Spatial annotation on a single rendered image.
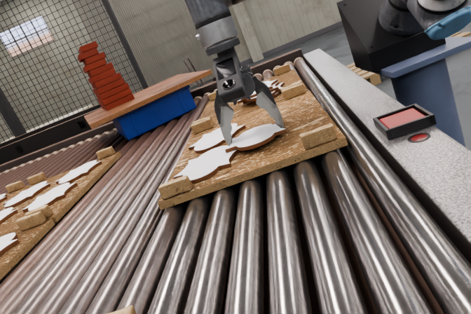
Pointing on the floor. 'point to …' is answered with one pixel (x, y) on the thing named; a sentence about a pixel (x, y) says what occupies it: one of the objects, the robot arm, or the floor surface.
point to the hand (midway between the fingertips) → (256, 137)
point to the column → (430, 84)
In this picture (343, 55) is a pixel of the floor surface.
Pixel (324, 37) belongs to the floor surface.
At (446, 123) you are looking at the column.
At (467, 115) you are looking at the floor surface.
